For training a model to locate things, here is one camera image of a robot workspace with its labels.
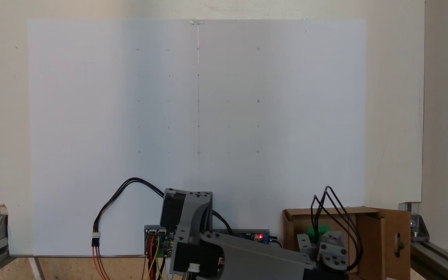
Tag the grey metal strut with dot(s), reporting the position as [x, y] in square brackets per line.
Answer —
[38, 268]

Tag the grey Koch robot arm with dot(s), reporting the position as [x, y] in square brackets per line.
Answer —
[247, 252]

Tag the clear tape piece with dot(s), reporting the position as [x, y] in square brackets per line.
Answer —
[196, 21]

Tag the green dice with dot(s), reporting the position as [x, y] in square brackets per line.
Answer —
[323, 229]

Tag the white paper sheet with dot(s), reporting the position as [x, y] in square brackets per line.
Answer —
[286, 116]

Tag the small blue circuit board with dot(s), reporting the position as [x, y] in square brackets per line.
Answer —
[167, 243]

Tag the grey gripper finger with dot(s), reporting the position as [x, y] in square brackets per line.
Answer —
[305, 243]

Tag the brown cardboard box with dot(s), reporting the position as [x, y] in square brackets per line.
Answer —
[371, 241]

